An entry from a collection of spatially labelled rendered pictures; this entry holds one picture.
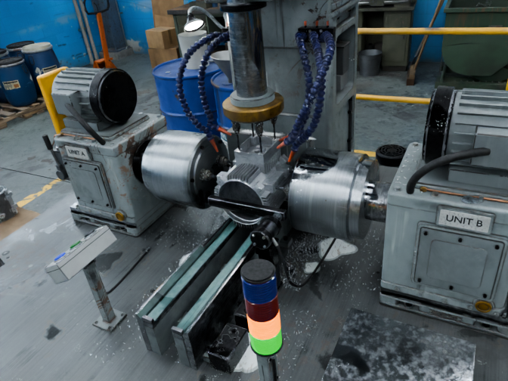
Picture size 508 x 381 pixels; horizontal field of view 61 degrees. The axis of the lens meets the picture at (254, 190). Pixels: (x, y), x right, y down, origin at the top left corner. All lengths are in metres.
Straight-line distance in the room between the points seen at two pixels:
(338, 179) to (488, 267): 0.40
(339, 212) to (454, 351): 0.40
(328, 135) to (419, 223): 0.50
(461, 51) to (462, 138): 4.17
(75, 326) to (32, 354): 0.12
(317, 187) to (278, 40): 0.50
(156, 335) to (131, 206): 0.56
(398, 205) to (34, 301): 1.11
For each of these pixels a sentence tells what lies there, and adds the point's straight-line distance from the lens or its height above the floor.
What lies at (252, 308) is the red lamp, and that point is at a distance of 0.77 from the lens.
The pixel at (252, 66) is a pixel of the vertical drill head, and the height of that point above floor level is 1.40.
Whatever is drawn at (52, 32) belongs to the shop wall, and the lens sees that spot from 7.88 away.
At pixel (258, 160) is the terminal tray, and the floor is 1.12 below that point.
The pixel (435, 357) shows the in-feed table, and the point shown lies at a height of 0.92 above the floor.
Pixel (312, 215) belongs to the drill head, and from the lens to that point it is 1.17.
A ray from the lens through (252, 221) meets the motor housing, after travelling 1.33.
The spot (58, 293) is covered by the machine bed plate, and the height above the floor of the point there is 0.80.
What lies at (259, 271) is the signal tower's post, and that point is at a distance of 0.74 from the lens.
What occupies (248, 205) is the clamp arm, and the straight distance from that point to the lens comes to 1.25.
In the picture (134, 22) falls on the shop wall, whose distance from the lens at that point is 8.28.
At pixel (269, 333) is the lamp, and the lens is 0.81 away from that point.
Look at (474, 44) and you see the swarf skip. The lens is 5.16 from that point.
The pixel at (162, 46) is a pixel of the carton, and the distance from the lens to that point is 7.00.
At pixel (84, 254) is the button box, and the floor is 1.06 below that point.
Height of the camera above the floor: 1.71
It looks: 31 degrees down
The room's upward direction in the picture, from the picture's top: 6 degrees counter-clockwise
